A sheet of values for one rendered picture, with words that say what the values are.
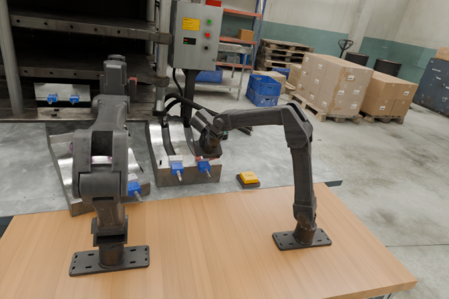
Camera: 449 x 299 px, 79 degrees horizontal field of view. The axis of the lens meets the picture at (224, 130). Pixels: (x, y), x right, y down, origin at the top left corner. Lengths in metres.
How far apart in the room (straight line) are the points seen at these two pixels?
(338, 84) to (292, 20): 3.89
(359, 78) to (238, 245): 4.21
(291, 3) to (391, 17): 3.08
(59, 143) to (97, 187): 0.77
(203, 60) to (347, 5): 7.33
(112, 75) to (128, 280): 0.53
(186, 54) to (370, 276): 1.48
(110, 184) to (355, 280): 0.76
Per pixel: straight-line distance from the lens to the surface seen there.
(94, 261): 0.88
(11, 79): 1.78
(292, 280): 0.91
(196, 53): 1.85
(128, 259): 0.87
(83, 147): 0.54
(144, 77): 1.73
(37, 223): 1.05
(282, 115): 0.80
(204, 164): 1.09
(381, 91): 5.36
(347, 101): 4.90
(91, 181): 0.54
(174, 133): 1.30
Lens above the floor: 1.47
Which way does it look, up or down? 24 degrees down
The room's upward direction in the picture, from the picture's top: 9 degrees clockwise
